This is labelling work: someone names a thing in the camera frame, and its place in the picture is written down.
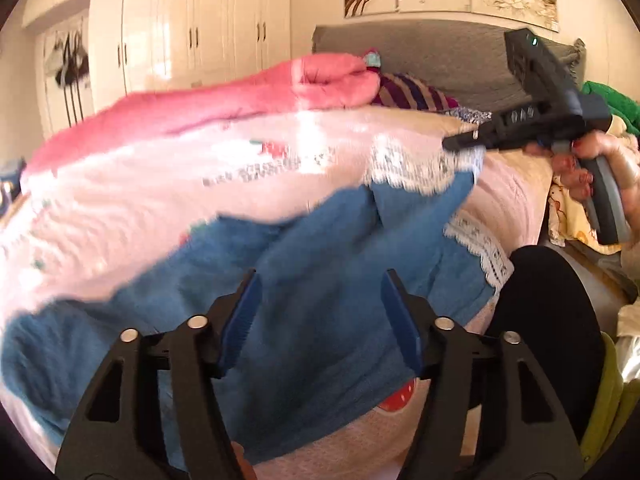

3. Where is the pink strawberry printed bed sheet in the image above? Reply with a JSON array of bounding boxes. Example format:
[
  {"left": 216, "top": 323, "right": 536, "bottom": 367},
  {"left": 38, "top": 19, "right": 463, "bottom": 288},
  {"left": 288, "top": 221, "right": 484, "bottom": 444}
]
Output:
[{"left": 0, "top": 105, "right": 557, "bottom": 480}]

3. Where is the person's right forearm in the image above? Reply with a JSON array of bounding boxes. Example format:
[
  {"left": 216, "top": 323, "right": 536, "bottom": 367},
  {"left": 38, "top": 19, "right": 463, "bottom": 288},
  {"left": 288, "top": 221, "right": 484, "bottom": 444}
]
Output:
[{"left": 617, "top": 145, "right": 640, "bottom": 201}]

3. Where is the yellow printed cloth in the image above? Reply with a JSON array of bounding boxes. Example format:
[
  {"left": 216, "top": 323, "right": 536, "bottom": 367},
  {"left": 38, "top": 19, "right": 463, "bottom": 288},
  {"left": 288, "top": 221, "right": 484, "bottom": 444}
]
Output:
[{"left": 545, "top": 175, "right": 632, "bottom": 257}]

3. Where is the black hanging bag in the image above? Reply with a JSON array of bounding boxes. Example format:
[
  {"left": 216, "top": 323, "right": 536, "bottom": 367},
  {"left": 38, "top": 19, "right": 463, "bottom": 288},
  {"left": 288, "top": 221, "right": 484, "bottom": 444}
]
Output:
[{"left": 55, "top": 30, "right": 92, "bottom": 91}]

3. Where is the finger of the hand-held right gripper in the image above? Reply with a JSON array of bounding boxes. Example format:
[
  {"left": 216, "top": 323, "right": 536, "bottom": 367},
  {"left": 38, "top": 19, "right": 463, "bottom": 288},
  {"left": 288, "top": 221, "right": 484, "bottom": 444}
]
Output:
[{"left": 442, "top": 101, "right": 557, "bottom": 153}]

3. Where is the white plastic bag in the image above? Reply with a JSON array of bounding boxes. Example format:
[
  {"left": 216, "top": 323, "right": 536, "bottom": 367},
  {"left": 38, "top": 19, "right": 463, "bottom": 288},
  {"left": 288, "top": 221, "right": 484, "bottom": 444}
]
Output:
[{"left": 616, "top": 300, "right": 640, "bottom": 393}]

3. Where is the person's black-clad leg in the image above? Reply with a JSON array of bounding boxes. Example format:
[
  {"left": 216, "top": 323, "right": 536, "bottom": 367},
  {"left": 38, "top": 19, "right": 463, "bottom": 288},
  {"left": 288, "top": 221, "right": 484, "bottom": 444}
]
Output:
[{"left": 482, "top": 246, "right": 607, "bottom": 457}]

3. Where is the yellow-green cloth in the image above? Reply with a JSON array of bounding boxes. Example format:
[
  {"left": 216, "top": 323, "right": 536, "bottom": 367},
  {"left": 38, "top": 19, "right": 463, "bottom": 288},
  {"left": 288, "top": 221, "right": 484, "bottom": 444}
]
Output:
[{"left": 579, "top": 332, "right": 627, "bottom": 463}]

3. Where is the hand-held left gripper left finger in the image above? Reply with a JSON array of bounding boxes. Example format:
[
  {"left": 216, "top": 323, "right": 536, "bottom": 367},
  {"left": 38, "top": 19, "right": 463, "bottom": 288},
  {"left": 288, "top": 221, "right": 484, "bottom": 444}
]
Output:
[{"left": 55, "top": 269, "right": 263, "bottom": 480}]

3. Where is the black coat stand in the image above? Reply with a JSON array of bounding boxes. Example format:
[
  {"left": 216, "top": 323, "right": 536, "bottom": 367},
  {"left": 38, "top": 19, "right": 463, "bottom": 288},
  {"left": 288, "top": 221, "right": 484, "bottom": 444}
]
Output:
[{"left": 61, "top": 82, "right": 85, "bottom": 127}]

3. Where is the person's right hand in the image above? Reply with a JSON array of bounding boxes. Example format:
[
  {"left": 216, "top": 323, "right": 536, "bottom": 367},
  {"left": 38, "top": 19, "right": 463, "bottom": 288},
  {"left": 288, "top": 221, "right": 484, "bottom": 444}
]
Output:
[{"left": 522, "top": 130, "right": 640, "bottom": 211}]

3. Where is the pink quilt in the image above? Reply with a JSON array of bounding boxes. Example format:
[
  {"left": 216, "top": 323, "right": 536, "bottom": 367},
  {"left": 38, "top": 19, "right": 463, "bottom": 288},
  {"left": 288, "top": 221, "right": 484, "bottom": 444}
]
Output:
[{"left": 25, "top": 52, "right": 383, "bottom": 181}]

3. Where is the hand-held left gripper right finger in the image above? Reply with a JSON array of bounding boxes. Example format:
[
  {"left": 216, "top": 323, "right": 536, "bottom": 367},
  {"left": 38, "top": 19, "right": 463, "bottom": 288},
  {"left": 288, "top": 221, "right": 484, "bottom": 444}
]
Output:
[{"left": 380, "top": 269, "right": 586, "bottom": 480}]

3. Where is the white wardrobe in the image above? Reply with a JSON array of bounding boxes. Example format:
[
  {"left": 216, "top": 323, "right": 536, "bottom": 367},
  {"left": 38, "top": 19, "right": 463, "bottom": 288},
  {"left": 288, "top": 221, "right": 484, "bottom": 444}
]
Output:
[{"left": 22, "top": 0, "right": 292, "bottom": 137}]

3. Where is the grey padded headboard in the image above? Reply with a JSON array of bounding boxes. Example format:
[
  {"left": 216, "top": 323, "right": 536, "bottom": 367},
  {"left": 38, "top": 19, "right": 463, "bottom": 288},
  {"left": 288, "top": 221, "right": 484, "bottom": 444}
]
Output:
[{"left": 311, "top": 20, "right": 588, "bottom": 113}]

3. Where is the blue floral cloth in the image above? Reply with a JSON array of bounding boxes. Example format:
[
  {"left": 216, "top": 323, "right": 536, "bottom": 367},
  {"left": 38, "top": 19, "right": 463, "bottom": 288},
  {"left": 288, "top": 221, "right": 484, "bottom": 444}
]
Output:
[{"left": 449, "top": 105, "right": 495, "bottom": 124}]

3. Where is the blue denim pants lace trim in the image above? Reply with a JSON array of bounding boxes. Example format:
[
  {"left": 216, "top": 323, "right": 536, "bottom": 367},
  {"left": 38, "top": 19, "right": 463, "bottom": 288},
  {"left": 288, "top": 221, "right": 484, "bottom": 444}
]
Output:
[{"left": 0, "top": 167, "right": 516, "bottom": 467}]

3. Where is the purple striped cloth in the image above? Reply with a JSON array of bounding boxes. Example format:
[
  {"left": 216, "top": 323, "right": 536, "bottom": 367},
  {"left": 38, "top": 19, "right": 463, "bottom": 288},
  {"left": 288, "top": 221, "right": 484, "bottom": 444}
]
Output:
[{"left": 372, "top": 72, "right": 458, "bottom": 113}]

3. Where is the grey hanging bag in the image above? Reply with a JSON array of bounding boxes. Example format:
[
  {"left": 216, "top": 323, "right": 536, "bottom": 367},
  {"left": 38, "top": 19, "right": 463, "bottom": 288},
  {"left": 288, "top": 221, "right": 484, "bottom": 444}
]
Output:
[{"left": 42, "top": 35, "right": 66, "bottom": 73}]

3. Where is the green cloth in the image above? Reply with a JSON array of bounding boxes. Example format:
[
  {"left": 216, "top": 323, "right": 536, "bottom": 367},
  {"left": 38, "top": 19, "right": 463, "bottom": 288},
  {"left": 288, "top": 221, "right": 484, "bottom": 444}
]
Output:
[{"left": 582, "top": 80, "right": 640, "bottom": 136}]

